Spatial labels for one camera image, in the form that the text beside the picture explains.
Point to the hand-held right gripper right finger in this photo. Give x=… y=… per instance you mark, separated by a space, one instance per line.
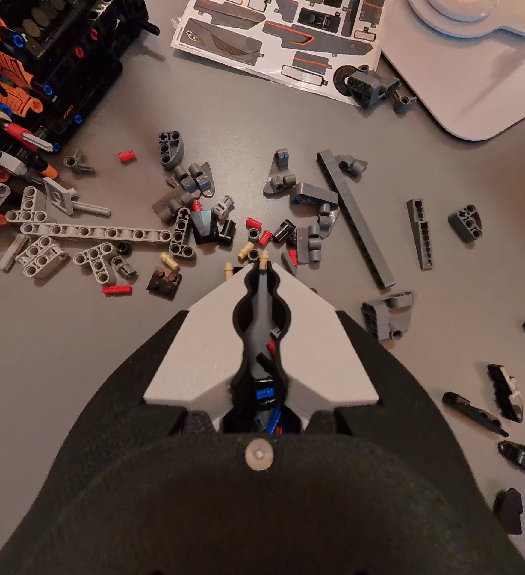
x=325 y=355

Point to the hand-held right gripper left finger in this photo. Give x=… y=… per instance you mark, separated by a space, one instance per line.
x=199 y=355

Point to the tan lego pin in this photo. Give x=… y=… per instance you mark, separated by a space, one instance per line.
x=263 y=257
x=228 y=270
x=245 y=250
x=170 y=261

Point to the pile of lego pieces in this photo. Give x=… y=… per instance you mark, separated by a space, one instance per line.
x=204 y=227

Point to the long dark grey lego beam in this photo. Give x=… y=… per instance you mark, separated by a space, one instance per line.
x=356 y=220

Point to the long light grey lego beam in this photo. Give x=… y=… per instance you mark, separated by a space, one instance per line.
x=96 y=232

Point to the lego sticker sheet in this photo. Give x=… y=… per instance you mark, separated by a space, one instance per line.
x=244 y=45

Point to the partly built lego car chassis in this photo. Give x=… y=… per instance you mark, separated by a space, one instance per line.
x=64 y=45

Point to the white book stand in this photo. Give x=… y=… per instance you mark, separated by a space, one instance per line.
x=469 y=81

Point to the dark grey lego bracket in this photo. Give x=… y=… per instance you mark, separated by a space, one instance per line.
x=370 y=85

